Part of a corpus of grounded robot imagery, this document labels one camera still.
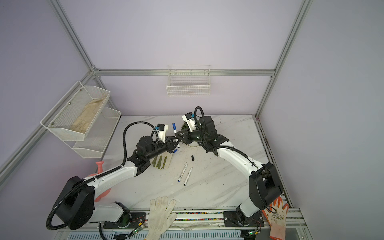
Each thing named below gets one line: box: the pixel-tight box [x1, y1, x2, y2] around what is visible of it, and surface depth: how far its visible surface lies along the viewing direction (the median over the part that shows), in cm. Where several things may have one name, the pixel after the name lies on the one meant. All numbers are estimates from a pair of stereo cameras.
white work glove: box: [146, 195, 178, 240], surface depth 76 cm
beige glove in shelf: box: [70, 97, 106, 134], surface depth 81 cm
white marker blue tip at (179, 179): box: [177, 163, 188, 183], surface depth 90 cm
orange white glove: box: [262, 196, 289, 240], surface depth 73 cm
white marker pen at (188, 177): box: [183, 166, 193, 187], surface depth 90 cm
